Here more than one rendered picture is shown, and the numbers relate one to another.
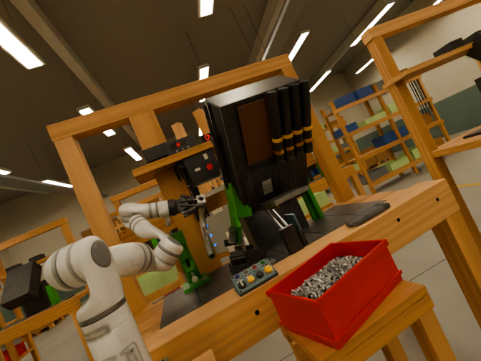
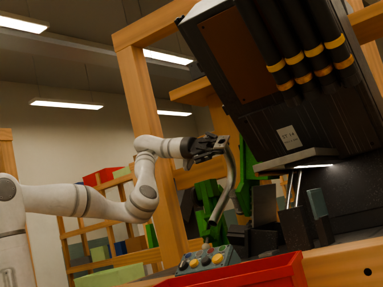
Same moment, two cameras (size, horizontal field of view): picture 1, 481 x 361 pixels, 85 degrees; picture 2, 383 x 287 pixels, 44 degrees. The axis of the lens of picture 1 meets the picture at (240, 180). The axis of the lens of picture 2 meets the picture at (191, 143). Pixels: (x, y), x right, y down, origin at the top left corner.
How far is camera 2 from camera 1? 86 cm
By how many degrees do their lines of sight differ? 47
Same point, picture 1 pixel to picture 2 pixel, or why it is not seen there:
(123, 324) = (7, 250)
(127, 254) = (56, 195)
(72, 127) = (131, 34)
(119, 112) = (176, 9)
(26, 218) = not seen: hidden behind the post
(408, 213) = not seen: outside the picture
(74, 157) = (130, 72)
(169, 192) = (222, 123)
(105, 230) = not seen: hidden behind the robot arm
